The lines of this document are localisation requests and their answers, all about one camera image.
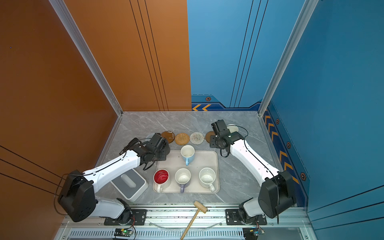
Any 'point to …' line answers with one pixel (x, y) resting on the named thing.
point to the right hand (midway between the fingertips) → (214, 141)
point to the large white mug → (207, 176)
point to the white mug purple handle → (183, 177)
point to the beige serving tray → (202, 159)
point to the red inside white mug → (161, 180)
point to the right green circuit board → (250, 233)
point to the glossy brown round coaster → (169, 135)
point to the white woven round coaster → (197, 138)
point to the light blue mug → (187, 152)
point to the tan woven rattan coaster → (182, 139)
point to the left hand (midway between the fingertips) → (163, 152)
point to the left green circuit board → (123, 232)
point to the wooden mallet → (200, 207)
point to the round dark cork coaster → (208, 134)
